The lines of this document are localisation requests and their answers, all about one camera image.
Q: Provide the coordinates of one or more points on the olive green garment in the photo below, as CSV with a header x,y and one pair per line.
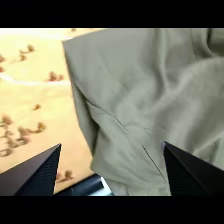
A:
x,y
146,100

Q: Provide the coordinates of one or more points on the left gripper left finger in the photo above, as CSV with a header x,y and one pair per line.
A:
x,y
36,176

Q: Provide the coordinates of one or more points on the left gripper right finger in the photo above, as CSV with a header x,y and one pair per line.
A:
x,y
190,176

